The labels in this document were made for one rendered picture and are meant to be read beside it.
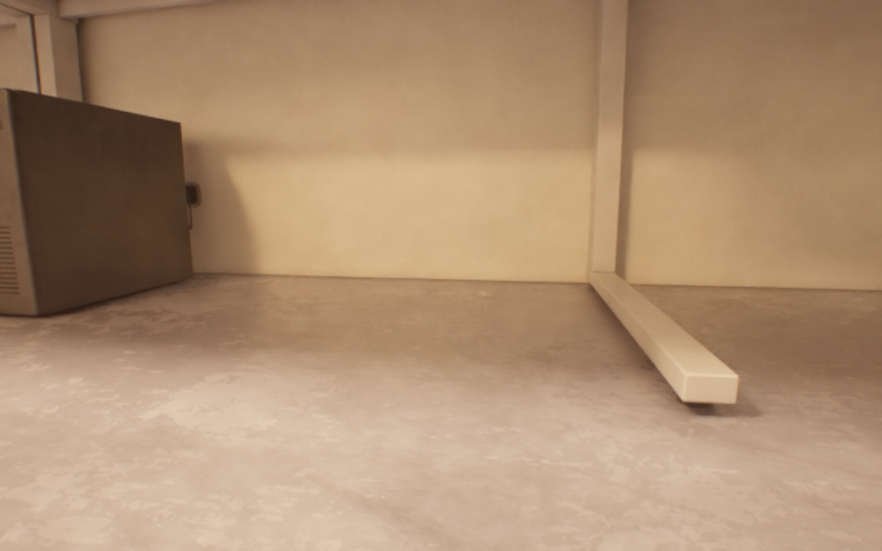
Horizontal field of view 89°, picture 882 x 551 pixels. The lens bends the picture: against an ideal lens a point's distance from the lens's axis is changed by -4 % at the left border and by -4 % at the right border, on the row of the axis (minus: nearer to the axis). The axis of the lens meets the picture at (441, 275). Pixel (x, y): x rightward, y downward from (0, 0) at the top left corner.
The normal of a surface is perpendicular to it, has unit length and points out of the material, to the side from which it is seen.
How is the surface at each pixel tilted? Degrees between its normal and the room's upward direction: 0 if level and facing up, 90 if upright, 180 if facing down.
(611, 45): 90
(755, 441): 0
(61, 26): 90
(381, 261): 90
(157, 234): 90
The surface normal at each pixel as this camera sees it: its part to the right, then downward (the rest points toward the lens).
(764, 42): -0.17, 0.17
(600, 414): 0.00, -0.99
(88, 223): 0.99, 0.03
